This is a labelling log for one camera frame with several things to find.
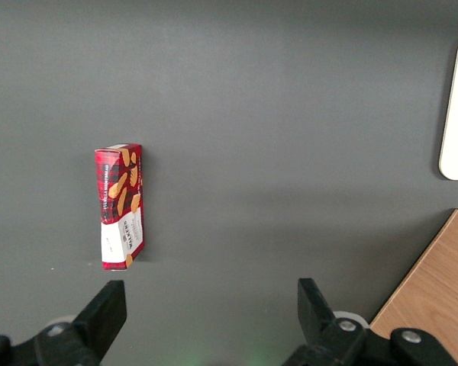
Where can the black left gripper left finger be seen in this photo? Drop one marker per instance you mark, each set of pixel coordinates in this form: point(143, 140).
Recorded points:
point(95, 328)

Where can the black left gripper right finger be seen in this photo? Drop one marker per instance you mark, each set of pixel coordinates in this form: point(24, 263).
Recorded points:
point(320, 328)

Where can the red tartan shortbread box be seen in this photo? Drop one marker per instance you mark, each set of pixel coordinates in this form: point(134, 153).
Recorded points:
point(118, 206)

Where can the wooden drawer cabinet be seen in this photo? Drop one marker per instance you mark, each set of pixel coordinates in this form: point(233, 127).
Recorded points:
point(435, 297)

